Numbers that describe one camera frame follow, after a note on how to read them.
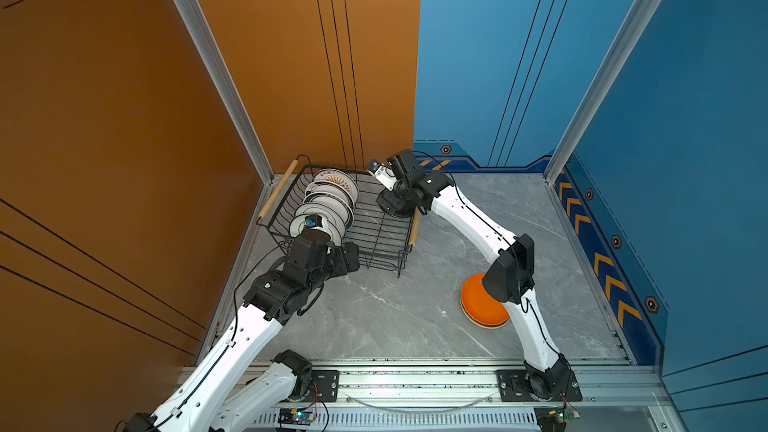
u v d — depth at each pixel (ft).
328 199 3.11
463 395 2.38
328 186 3.19
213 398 1.29
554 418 2.30
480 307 2.71
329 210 3.00
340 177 3.36
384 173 2.54
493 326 2.64
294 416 2.33
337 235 2.98
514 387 2.38
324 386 2.43
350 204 3.26
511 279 1.78
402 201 2.60
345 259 2.14
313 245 1.72
